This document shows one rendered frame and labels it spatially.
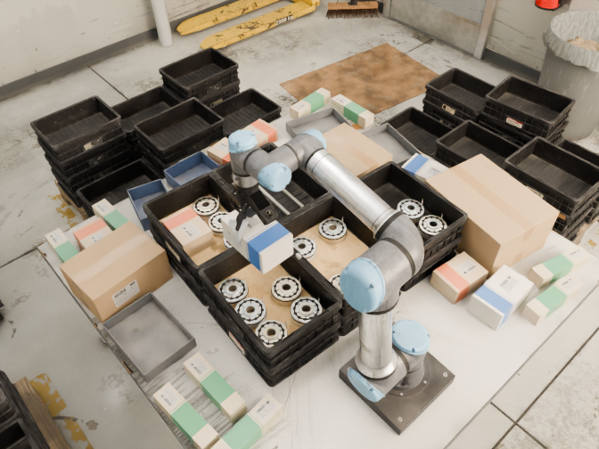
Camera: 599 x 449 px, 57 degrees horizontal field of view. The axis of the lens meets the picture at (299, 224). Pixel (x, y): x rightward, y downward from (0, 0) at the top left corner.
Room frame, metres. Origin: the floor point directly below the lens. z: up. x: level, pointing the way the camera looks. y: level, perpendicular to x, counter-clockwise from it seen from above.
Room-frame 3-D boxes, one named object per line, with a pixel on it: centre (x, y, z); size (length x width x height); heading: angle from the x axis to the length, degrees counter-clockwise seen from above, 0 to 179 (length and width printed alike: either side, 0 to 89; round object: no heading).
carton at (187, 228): (1.36, 0.41, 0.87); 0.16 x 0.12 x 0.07; 37
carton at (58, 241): (1.39, 0.90, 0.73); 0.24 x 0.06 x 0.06; 41
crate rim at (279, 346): (1.06, 0.10, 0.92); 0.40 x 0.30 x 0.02; 37
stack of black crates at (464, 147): (2.30, -0.99, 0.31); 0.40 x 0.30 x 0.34; 41
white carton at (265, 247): (1.13, 0.13, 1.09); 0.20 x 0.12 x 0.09; 41
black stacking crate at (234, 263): (1.06, 0.10, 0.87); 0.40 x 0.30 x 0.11; 37
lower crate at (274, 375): (1.06, 0.10, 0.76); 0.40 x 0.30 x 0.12; 37
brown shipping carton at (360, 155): (1.84, -0.22, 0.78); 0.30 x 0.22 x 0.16; 39
